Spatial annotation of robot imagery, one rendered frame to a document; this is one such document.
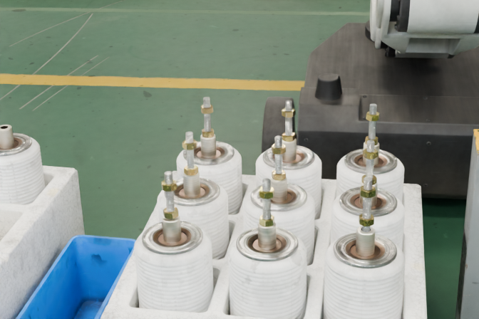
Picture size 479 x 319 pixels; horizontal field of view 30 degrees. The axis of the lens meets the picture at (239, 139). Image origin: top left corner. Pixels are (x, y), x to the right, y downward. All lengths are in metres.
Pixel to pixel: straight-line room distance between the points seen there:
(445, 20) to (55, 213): 0.67
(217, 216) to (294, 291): 0.17
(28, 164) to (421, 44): 0.76
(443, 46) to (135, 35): 1.16
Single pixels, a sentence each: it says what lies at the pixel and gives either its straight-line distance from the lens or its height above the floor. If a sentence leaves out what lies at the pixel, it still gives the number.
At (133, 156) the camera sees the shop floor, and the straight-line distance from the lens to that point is 1.89.
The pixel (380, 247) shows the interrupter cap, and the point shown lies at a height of 0.25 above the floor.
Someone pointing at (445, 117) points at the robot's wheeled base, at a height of 0.19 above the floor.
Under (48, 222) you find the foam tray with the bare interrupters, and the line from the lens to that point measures 1.38.
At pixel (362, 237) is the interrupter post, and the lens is 1.07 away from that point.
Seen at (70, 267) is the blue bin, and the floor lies 0.09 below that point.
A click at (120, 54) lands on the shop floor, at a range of 2.48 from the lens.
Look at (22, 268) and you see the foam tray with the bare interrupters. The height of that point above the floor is 0.14.
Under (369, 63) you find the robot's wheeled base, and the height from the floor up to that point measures 0.17.
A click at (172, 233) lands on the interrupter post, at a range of 1.10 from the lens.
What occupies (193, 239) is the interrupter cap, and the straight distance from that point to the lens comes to 1.10.
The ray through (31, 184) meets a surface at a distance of 1.39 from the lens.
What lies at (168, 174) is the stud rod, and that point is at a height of 0.34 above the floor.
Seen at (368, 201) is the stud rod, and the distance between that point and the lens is 1.05.
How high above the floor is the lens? 0.83
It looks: 25 degrees down
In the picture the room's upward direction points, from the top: 1 degrees counter-clockwise
